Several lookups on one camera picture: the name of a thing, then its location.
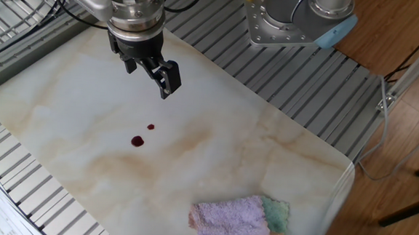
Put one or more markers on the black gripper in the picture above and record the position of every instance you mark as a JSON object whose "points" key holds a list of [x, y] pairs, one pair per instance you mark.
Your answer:
{"points": [[137, 47]]}

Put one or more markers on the purple fluffy cloth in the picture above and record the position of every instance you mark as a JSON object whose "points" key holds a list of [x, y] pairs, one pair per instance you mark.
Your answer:
{"points": [[228, 220]]}

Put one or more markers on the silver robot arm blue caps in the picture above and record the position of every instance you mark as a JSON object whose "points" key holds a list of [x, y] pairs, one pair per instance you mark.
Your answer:
{"points": [[303, 17]]}

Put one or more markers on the green fluffy cloth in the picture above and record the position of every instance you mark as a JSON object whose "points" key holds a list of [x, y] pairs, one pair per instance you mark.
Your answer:
{"points": [[276, 214]]}

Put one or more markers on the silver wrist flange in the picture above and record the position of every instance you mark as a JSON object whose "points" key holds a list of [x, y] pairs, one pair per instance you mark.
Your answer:
{"points": [[139, 15]]}

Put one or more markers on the large dark red stain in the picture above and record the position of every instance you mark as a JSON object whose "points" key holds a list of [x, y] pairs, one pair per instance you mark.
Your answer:
{"points": [[137, 141]]}

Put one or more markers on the marble pattern board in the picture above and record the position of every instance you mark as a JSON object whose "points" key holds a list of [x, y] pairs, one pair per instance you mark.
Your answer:
{"points": [[212, 132]]}

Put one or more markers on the black stand legs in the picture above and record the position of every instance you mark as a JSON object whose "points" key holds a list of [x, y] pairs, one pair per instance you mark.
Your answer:
{"points": [[408, 211]]}

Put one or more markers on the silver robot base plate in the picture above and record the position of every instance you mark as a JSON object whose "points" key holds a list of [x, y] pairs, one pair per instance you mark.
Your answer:
{"points": [[259, 25]]}

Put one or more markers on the aluminium frame post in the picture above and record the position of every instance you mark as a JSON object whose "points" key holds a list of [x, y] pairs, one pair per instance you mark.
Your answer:
{"points": [[412, 71]]}

